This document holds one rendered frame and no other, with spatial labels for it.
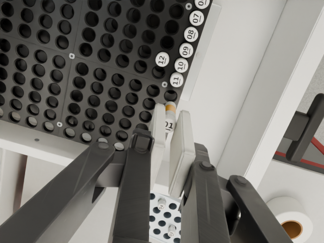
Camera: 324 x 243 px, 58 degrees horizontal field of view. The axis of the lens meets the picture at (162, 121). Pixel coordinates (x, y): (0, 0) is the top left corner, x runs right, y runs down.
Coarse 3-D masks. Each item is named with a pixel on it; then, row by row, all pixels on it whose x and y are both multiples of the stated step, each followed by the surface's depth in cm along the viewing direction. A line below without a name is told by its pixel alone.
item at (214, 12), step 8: (216, 8) 30; (208, 16) 31; (216, 16) 31; (208, 24) 31; (208, 32) 31; (200, 40) 32; (208, 40) 32; (200, 48) 32; (200, 56) 32; (192, 64) 33; (200, 64) 33; (192, 72) 33; (192, 80) 33; (184, 88) 34; (192, 88) 34; (184, 96) 34
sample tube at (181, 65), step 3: (180, 57) 28; (177, 60) 26; (180, 60) 26; (183, 60) 26; (186, 60) 27; (177, 63) 26; (180, 63) 26; (183, 63) 26; (186, 63) 26; (177, 66) 26; (180, 66) 26; (183, 66) 26; (186, 66) 26; (177, 69) 27; (180, 69) 27; (183, 69) 27; (186, 69) 27
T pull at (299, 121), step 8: (320, 96) 27; (312, 104) 28; (320, 104) 27; (296, 112) 28; (312, 112) 28; (320, 112) 27; (296, 120) 28; (304, 120) 28; (312, 120) 28; (320, 120) 28; (288, 128) 28; (296, 128) 28; (304, 128) 28; (312, 128) 28; (288, 136) 28; (296, 136) 28; (304, 136) 28; (312, 136) 28; (296, 144) 29; (304, 144) 28; (288, 152) 30; (296, 152) 29; (304, 152) 29; (288, 160) 29; (296, 160) 29
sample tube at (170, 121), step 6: (168, 102) 26; (168, 108) 24; (174, 108) 25; (168, 114) 23; (174, 114) 23; (168, 120) 22; (174, 120) 22; (168, 126) 22; (174, 126) 22; (168, 132) 22
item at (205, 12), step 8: (192, 0) 26; (192, 8) 26; (208, 8) 26; (184, 24) 26; (200, 32) 26; (184, 40) 27; (176, 48) 27; (176, 56) 27; (192, 56) 27; (168, 72) 28; (184, 72) 28; (168, 80) 28; (184, 80) 28; (168, 88) 28; (176, 96) 29; (176, 104) 29
